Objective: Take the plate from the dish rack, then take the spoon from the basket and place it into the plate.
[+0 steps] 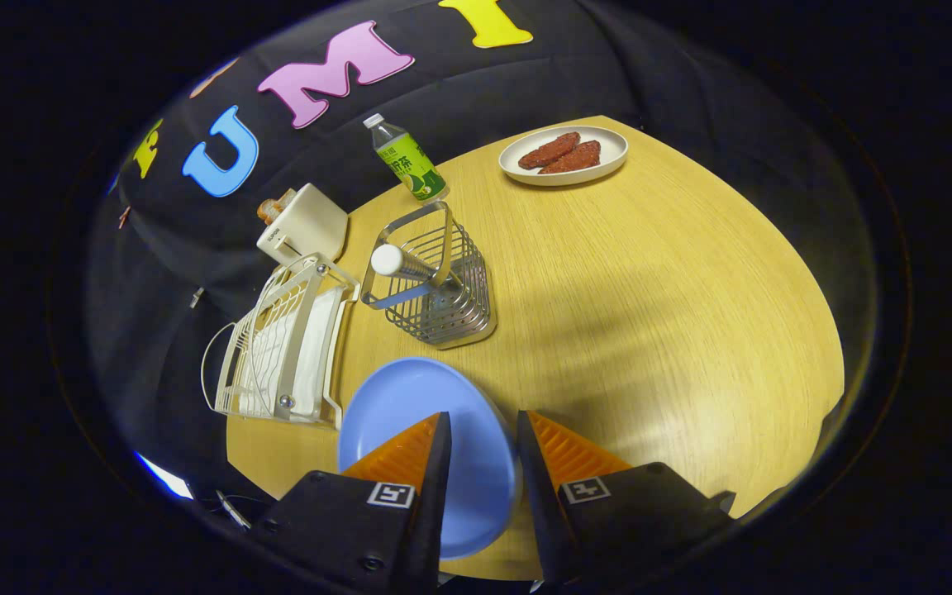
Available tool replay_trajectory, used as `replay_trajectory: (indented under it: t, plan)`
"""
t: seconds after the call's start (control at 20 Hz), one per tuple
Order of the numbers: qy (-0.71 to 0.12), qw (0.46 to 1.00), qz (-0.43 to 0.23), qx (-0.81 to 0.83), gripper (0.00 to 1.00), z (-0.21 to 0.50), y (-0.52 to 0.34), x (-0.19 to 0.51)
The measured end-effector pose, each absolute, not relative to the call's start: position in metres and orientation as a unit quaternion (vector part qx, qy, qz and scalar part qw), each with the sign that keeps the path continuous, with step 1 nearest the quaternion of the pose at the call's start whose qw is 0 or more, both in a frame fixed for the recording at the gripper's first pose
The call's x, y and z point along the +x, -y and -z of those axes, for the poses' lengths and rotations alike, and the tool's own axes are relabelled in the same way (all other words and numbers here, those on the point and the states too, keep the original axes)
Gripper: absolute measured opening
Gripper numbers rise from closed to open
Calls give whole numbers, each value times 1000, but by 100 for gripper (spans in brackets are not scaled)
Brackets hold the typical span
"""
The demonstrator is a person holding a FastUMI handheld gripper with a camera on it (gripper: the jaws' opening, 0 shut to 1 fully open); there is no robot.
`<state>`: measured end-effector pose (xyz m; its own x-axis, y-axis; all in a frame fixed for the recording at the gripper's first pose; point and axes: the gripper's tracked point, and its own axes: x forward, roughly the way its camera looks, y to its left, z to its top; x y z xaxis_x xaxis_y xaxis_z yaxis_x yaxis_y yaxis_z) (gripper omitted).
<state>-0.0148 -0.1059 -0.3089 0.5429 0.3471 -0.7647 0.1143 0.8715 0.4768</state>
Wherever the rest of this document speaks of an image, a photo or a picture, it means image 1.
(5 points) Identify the metal wire basket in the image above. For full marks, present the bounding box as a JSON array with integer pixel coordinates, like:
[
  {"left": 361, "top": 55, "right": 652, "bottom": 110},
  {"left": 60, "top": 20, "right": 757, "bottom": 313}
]
[{"left": 359, "top": 201, "right": 498, "bottom": 350}]

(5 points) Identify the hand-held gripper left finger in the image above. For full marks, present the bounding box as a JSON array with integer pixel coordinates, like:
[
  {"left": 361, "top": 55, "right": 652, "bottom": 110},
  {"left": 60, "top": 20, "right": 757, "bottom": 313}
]
[{"left": 253, "top": 411, "right": 453, "bottom": 595}]

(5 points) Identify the blue plate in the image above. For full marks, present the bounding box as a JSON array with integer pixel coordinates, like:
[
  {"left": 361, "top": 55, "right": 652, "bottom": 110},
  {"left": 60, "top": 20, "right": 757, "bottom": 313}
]
[{"left": 337, "top": 357, "right": 522, "bottom": 560}]

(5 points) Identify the white oval dish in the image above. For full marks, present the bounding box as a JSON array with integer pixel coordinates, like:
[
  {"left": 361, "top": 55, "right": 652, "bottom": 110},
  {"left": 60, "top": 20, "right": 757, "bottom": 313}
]
[{"left": 498, "top": 126, "right": 630, "bottom": 187}]

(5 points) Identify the white toaster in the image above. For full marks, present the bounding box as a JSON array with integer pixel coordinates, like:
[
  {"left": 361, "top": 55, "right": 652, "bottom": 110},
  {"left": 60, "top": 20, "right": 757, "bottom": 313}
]
[{"left": 256, "top": 183, "right": 350, "bottom": 267}]

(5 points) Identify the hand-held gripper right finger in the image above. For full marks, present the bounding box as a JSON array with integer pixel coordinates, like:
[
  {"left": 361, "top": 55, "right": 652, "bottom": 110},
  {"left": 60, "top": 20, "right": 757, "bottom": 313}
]
[{"left": 516, "top": 409, "right": 737, "bottom": 586}]

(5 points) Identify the green label drink bottle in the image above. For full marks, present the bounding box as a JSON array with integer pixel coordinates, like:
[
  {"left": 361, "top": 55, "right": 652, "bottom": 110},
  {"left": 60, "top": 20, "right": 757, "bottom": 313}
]
[{"left": 363, "top": 113, "right": 450, "bottom": 203}]

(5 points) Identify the black backdrop cloth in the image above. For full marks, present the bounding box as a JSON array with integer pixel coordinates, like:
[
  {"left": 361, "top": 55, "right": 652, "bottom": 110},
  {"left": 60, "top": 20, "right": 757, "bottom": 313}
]
[{"left": 79, "top": 0, "right": 865, "bottom": 513}]

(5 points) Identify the white wire dish rack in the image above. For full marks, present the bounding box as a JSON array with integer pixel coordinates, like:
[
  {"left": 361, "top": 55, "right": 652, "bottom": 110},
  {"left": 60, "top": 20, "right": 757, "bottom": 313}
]
[{"left": 202, "top": 253, "right": 361, "bottom": 429}]

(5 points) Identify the brown meat piece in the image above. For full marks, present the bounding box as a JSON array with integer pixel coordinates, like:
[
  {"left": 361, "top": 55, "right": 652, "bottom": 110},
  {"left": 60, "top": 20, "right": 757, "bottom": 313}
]
[
  {"left": 538, "top": 140, "right": 602, "bottom": 175},
  {"left": 518, "top": 131, "right": 582, "bottom": 171}
]

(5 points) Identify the white handled metal spoon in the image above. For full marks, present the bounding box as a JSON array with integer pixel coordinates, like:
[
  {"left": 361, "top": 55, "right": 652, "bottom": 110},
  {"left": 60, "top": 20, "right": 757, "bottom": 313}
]
[{"left": 370, "top": 244, "right": 464, "bottom": 298}]

